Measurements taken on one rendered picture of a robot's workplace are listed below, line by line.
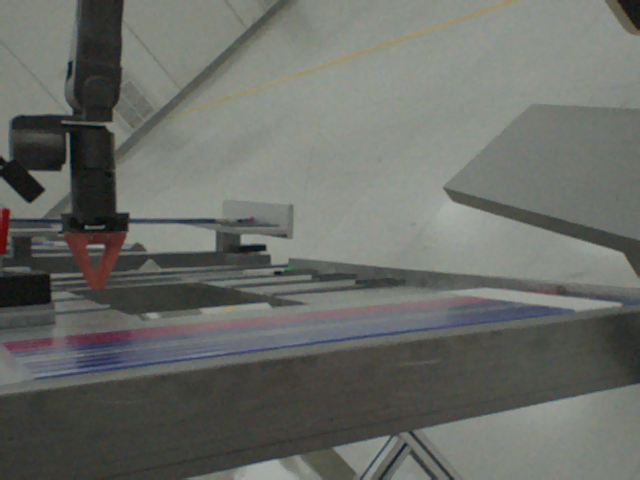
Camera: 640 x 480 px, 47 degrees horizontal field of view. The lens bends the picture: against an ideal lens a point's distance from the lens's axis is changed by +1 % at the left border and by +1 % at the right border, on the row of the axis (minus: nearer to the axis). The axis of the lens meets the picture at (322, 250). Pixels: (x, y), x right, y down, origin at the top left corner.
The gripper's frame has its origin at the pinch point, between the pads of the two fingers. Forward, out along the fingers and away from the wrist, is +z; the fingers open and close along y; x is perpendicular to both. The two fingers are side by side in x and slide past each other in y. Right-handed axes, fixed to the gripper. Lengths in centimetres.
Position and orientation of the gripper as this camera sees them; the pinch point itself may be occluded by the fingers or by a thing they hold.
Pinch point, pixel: (96, 282)
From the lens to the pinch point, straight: 101.8
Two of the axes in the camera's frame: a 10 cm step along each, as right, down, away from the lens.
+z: 0.1, 10.0, 0.5
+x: 8.5, -0.4, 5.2
